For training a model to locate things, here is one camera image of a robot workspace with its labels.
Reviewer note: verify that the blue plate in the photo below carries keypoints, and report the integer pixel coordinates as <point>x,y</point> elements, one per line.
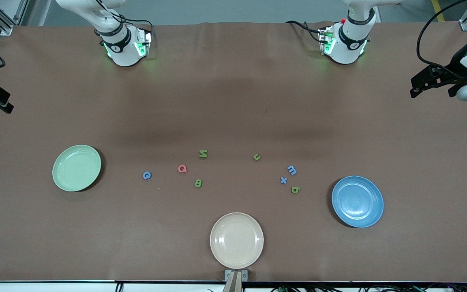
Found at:
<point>357,201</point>

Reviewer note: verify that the white table edge rail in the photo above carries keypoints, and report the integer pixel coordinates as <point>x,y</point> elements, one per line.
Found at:
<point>55,287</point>

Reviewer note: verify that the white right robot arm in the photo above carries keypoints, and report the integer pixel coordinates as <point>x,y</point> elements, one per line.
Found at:
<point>122,52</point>

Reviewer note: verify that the beige plate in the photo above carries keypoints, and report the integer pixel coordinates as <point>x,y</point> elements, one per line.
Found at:
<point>236,240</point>

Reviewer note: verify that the green foam letter u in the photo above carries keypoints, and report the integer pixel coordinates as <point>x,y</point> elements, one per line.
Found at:
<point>255,155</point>

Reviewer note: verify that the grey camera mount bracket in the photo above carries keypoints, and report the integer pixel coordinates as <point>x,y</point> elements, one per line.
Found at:
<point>236,280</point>

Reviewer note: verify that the green foam letter N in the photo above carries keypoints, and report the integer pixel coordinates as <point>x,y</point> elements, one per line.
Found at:
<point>203,153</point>

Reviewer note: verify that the pink foam letter Q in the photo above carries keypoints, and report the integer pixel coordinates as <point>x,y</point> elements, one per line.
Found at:
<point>179,168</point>

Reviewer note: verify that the blue foam letter m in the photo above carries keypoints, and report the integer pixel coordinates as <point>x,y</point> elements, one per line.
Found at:
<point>292,170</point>

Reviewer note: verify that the green foam letter b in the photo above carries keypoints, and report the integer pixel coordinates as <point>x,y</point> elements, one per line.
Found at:
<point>292,188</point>
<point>198,183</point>

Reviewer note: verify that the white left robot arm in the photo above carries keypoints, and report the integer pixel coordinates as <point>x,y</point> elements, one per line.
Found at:
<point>347,52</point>

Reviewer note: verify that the blue foam letter x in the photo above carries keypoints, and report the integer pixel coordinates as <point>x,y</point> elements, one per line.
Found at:
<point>283,180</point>

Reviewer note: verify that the light green plate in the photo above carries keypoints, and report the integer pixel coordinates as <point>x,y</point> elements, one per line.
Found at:
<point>75,168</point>

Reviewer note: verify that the brown table cover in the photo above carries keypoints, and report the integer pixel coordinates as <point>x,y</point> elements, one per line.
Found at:
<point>233,101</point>

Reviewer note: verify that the blue foam letter G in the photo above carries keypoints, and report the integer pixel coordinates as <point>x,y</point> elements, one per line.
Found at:
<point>144,175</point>

